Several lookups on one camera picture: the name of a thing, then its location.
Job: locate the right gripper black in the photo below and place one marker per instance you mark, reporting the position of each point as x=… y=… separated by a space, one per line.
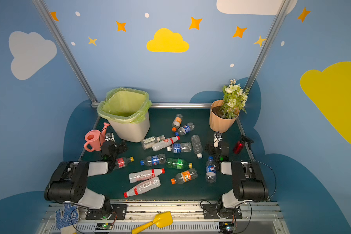
x=212 y=147

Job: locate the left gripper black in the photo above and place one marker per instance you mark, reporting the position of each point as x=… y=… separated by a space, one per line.
x=117 y=146

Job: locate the white label clear bottle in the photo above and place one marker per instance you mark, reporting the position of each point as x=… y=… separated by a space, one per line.
x=147 y=143

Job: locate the red cap white bottle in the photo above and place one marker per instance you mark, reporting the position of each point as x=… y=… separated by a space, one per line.
x=165 y=143

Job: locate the red cap bottle front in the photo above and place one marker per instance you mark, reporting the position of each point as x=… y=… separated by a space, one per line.
x=143 y=187

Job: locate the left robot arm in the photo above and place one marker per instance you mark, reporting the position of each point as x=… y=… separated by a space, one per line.
x=68 y=184

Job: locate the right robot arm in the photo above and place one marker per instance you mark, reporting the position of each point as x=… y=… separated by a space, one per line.
x=248 y=183

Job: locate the white plastic waste bin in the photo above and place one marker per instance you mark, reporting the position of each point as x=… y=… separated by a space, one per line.
x=133 y=132

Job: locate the green bin liner bag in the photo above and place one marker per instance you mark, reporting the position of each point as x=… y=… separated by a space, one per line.
x=127 y=96

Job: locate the red label yellow cap bottle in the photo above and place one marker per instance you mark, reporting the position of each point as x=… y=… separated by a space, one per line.
x=122 y=162

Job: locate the pink watering can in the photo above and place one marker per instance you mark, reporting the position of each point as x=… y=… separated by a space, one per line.
x=95 y=139

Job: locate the red spray bottle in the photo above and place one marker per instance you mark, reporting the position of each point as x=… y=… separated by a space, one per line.
x=243 y=142

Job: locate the clear ribbed bottle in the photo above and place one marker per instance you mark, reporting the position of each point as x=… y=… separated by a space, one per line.
x=197 y=146

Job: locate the pepsi bottle right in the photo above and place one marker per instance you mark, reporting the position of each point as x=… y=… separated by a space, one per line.
x=210 y=175

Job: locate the beige ribbed flower pot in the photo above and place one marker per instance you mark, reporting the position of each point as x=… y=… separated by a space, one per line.
x=219 y=124

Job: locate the blue label white cap bottle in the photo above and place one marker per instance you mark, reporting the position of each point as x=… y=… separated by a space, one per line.
x=180 y=148

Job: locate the green soda bottle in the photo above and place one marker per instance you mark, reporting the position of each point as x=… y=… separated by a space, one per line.
x=178 y=164

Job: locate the small blue label bottle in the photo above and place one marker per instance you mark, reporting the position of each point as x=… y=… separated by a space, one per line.
x=183 y=130

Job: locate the orange cap orange label bottle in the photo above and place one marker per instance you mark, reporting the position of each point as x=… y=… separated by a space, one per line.
x=185 y=176

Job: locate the pepsi bottle lying left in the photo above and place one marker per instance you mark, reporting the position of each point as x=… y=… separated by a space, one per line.
x=154 y=160

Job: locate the artificial white flower plant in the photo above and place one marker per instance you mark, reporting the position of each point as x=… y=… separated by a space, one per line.
x=234 y=100

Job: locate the right circuit board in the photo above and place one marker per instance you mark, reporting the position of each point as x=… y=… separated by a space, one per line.
x=226 y=228

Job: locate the circuit board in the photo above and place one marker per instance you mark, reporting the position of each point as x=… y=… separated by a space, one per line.
x=226 y=228
x=104 y=227

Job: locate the left circuit board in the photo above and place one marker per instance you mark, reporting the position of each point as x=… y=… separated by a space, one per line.
x=104 y=227

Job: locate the white blue work glove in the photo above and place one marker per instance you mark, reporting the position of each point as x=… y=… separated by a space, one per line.
x=67 y=220

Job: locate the yellow toy shovel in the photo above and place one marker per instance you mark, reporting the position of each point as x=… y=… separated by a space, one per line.
x=161 y=220

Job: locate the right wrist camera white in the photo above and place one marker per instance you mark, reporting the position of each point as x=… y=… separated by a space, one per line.
x=217 y=139

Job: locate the aluminium frame rail back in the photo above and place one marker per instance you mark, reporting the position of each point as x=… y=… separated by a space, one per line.
x=156 y=106

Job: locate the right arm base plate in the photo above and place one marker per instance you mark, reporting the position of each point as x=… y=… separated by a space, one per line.
x=218 y=211

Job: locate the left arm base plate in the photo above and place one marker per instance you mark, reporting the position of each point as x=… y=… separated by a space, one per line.
x=108 y=212

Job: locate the aluminium frame post right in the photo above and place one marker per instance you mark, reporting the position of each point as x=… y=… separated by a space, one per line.
x=271 y=36

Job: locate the aluminium frame post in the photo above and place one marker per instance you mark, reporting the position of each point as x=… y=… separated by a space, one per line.
x=271 y=36
x=56 y=33

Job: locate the aluminium frame post left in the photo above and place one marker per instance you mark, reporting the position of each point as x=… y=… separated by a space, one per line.
x=56 y=33

